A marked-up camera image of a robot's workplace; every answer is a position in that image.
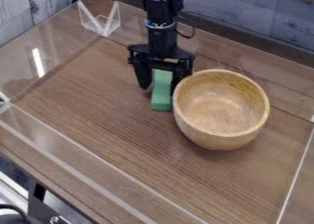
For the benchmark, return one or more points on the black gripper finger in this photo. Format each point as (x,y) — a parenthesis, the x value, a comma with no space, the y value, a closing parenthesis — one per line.
(178,76)
(143,74)

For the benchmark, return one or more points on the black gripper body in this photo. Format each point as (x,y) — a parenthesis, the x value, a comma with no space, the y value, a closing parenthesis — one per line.
(176,61)

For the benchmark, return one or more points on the green rectangular stick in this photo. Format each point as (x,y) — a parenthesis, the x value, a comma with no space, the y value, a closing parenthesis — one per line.
(160,97)

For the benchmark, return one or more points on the wooden bowl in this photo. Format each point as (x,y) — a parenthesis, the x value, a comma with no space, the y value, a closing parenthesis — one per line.
(220,109)

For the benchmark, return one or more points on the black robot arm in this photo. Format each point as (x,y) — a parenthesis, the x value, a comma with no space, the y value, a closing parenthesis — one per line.
(160,23)

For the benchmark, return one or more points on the clear acrylic corner bracket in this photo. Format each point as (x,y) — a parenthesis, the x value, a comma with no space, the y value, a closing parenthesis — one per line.
(101,25)

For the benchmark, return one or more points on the clear acrylic front wall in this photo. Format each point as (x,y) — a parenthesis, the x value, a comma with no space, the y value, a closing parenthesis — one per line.
(100,190)

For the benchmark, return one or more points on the black table leg bracket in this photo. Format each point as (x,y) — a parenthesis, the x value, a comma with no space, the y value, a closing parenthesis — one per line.
(37,209)

